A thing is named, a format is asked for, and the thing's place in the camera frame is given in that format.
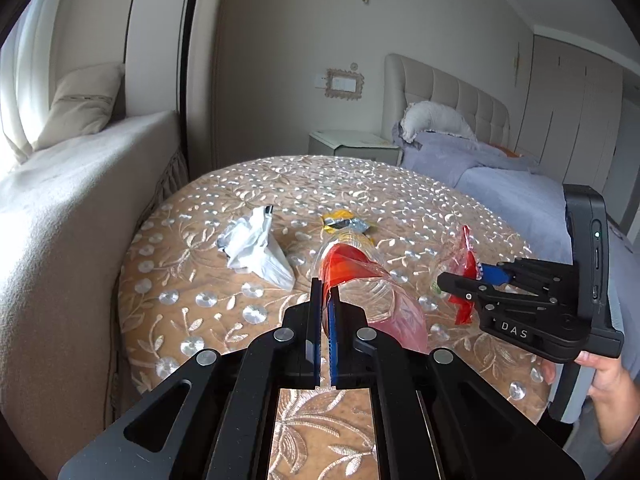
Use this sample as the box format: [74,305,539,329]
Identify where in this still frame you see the white sheer curtain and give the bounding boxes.
[1,0,61,174]

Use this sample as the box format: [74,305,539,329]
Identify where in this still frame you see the red snack wrapper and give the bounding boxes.
[431,224,480,325]

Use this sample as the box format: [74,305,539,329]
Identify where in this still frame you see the beige tufted headboard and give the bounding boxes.
[381,53,511,148]

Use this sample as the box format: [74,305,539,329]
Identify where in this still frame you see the clear plastic bottle red label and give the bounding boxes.
[314,229,430,354]

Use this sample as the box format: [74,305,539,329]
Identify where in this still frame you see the beige wardrobe doors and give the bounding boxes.
[514,34,640,231]

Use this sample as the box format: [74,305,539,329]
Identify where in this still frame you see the beige throw pillow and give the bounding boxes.
[34,63,125,152]

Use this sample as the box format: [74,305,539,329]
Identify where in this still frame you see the framed wall switch plate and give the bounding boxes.
[324,68,364,101]

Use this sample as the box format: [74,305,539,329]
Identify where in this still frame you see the person's right hand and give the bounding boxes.
[575,351,639,454]

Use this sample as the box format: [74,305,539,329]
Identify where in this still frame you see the white bed pillow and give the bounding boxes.
[399,101,476,143]

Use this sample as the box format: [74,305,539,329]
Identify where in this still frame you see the gold wall sconce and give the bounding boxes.
[513,42,521,87]

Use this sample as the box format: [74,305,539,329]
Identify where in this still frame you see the lavender bed duvet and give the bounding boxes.
[392,122,639,379]

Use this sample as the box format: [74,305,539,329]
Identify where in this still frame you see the small white wall outlet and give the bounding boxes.
[314,74,326,89]

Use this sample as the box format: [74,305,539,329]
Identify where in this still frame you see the yellow snack wrapper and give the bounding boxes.
[322,209,370,234]

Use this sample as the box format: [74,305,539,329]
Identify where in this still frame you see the beige window seat cushion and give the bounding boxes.
[1,112,186,477]

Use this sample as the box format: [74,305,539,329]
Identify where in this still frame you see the embroidered sequin round tablecloth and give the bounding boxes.
[117,154,551,480]

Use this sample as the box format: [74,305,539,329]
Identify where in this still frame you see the white plastic bag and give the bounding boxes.
[217,205,295,292]

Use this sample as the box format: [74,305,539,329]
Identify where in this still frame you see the white bedside table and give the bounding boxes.
[307,130,401,166]

